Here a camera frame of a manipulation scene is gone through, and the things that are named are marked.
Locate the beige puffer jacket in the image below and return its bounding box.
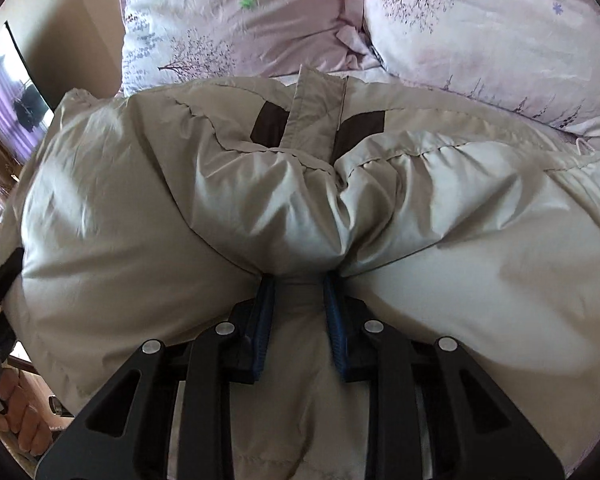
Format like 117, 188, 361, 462
0, 64, 600, 480

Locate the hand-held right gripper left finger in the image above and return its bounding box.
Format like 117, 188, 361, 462
42, 276, 278, 480

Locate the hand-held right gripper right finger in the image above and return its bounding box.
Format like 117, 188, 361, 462
322, 272, 566, 480

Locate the black flat television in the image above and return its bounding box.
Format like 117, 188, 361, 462
0, 21, 56, 163

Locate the pink floral pillow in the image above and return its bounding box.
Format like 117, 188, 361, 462
119, 0, 378, 97
364, 0, 600, 137

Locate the person's left hand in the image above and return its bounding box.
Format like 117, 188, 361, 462
0, 367, 54, 454

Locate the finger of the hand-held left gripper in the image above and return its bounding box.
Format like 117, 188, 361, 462
0, 248, 27, 307

